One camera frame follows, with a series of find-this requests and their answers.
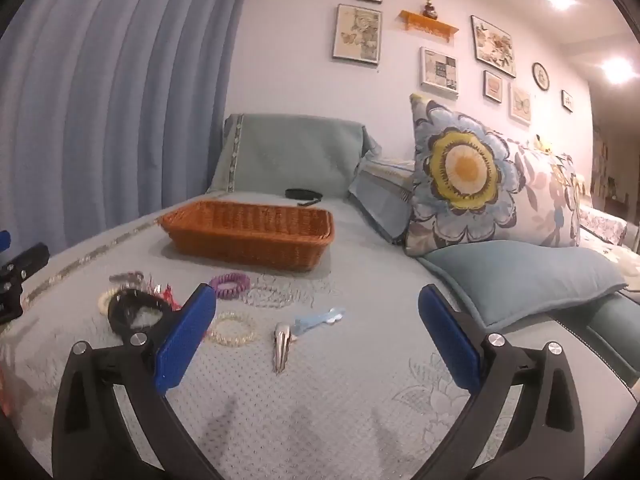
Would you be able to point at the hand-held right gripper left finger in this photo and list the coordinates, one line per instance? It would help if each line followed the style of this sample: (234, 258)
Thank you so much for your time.
(185, 340)

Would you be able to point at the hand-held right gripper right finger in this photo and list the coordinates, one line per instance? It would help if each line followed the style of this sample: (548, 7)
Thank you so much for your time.
(445, 330)

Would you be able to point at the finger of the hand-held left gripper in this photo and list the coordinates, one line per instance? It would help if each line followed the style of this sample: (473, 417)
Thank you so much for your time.
(20, 272)
(4, 241)

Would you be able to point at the black hair clip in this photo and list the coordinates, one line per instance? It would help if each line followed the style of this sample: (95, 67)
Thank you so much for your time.
(116, 312)

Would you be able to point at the silver hair clip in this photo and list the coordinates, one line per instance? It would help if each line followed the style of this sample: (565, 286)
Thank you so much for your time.
(282, 347)

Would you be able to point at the orange wicker basket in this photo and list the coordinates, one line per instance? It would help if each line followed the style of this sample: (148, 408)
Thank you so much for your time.
(240, 245)

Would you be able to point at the light blue hair clip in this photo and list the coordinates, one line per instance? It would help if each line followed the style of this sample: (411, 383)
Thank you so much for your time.
(317, 321)

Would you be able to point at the teal cushion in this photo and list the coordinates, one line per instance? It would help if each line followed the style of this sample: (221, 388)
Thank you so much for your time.
(520, 277)

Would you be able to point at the striped-trim sofa back cushion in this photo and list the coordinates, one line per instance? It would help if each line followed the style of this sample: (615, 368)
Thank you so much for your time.
(382, 200)

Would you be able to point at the large-flower floral pillow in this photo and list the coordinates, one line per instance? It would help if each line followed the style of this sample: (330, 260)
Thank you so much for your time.
(462, 170)

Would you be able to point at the small-flower floral pillow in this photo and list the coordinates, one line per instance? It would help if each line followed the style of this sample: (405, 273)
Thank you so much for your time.
(547, 200)

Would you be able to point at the blue curtain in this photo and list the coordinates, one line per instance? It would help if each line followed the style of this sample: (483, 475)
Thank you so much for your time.
(125, 110)

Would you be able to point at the floral patterned cloth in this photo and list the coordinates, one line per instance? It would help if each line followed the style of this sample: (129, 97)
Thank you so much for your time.
(602, 225)

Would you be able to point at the yellow plush toy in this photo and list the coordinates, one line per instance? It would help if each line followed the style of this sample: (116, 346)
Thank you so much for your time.
(541, 143)

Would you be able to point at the teal armrest cover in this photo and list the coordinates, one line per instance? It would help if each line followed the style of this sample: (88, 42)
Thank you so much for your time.
(295, 155)

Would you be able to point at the ceiling light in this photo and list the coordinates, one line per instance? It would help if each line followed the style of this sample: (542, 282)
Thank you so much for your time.
(617, 70)
(559, 0)

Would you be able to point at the dark shelf figurine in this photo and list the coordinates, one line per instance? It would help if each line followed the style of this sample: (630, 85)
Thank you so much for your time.
(430, 8)

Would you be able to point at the white butterfly picture frame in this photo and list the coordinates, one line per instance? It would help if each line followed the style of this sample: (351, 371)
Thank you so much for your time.
(520, 103)

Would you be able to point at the small black picture frame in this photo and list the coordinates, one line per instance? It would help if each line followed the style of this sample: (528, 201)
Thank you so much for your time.
(492, 86)

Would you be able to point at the patchwork picture frame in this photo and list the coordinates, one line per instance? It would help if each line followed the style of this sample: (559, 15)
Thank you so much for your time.
(439, 71)

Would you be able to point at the tiny black picture frame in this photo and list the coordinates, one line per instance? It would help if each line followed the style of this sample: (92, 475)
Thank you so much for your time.
(567, 100)

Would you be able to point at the round wall frame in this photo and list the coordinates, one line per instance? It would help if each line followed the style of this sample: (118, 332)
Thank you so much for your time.
(540, 76)

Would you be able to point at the flower painting picture frame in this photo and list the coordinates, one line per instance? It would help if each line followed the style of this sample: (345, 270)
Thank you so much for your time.
(494, 46)

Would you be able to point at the orange wall shelf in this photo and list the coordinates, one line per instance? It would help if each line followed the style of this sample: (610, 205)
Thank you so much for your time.
(425, 22)

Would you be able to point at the large butterfly picture frame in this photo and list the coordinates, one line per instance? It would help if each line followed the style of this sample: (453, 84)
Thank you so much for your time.
(356, 34)

